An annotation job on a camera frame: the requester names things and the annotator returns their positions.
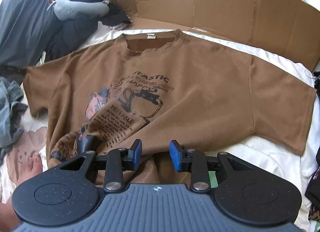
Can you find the dark grey pillow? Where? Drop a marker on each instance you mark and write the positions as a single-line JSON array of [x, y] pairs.
[[27, 26]]

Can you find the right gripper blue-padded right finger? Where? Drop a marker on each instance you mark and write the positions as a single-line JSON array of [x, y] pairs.
[[184, 160]]

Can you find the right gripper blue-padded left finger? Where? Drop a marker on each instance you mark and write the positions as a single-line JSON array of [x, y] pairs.
[[127, 159]]

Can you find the black patterned garment at right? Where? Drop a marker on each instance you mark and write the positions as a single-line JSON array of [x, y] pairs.
[[313, 191]]

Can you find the grey-blue crumpled garment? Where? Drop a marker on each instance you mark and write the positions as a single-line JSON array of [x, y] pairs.
[[12, 110]]

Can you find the grey neck pillow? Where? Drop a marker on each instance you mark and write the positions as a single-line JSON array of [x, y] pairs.
[[69, 9]]

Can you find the cream printed bed sheet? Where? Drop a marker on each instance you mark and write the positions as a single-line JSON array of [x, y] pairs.
[[258, 151]]

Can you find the brown printed t-shirt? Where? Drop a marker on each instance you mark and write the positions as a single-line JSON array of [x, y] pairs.
[[176, 86]]

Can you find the brown cardboard sheet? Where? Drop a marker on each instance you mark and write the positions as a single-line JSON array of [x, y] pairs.
[[289, 28]]

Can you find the black garment under pillow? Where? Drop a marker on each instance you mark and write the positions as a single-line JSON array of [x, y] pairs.
[[74, 32]]

